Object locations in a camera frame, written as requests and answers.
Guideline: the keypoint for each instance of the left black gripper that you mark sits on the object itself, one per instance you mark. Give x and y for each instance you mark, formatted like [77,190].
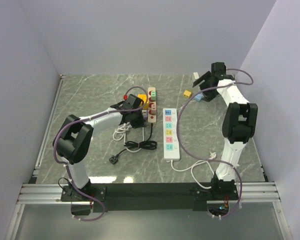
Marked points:
[141,123]

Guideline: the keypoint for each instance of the beige red-socket power strip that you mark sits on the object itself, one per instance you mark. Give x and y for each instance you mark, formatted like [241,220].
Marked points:
[151,118]

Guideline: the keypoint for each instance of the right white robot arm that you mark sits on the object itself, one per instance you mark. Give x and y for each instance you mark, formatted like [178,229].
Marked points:
[238,126]

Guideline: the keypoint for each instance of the light blue USB charger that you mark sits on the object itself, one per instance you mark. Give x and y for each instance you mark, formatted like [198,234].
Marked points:
[198,97]

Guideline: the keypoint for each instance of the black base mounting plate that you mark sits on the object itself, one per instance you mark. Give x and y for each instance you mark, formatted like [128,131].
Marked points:
[151,196]

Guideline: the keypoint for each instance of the yellow cube adapter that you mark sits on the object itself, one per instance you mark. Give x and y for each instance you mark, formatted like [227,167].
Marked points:
[142,98]

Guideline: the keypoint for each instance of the purple white socket adapter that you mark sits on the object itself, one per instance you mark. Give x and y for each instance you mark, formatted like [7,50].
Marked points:
[145,114]

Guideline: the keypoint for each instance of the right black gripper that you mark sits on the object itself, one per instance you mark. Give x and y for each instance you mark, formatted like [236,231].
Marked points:
[206,76]

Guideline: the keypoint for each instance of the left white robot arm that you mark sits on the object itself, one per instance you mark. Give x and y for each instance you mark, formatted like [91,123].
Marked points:
[73,140]

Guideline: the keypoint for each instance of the green USB charger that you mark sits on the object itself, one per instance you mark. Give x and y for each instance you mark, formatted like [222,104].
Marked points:
[152,95]

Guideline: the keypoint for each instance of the aluminium rail frame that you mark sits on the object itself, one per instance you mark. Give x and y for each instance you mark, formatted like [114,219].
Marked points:
[41,216]

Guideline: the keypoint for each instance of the white multicolour power strip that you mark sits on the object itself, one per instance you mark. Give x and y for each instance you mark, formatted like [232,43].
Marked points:
[171,146]

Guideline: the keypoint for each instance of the yellow USB charger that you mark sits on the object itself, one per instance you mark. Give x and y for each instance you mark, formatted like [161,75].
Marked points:
[187,94]

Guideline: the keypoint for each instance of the white Honor charger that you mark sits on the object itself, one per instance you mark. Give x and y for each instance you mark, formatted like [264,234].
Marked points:
[195,76]

